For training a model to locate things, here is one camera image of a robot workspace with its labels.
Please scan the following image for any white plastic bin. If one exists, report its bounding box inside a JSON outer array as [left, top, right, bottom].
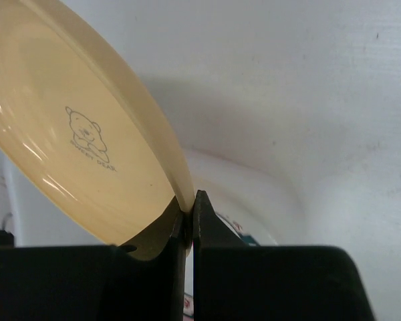
[[3, 150, 304, 247]]

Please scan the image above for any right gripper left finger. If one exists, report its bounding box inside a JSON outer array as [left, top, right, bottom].
[[0, 200, 185, 320]]

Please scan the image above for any white plate green rim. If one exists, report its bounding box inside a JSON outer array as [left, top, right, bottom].
[[217, 213, 260, 247]]

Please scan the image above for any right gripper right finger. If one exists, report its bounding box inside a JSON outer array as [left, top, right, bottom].
[[193, 191, 374, 320]]

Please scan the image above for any orange plate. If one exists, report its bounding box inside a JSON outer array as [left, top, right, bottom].
[[0, 1, 195, 244]]

